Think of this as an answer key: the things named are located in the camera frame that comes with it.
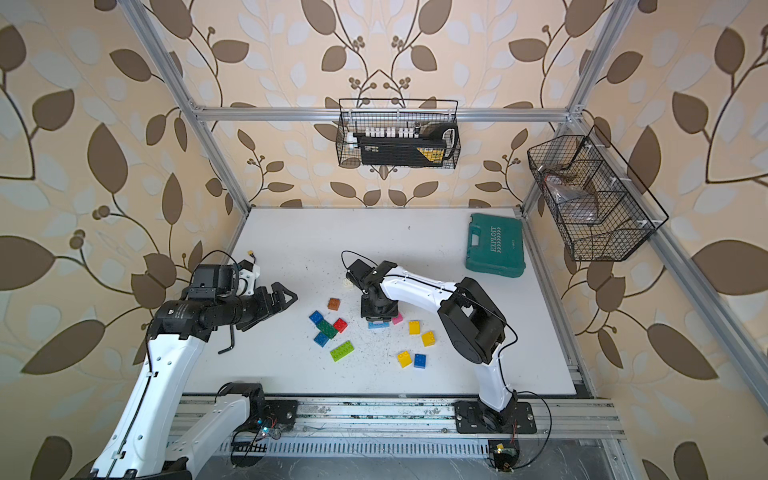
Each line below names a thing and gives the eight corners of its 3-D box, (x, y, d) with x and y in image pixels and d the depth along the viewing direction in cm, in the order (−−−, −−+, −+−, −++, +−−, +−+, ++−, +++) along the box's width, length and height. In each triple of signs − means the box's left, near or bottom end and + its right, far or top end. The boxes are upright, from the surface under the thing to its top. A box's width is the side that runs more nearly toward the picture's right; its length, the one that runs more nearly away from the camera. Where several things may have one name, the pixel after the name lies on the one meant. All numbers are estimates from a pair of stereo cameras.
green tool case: (464, 271, 104) (467, 261, 100) (469, 221, 119) (472, 211, 115) (521, 281, 101) (527, 272, 97) (518, 229, 117) (523, 219, 112)
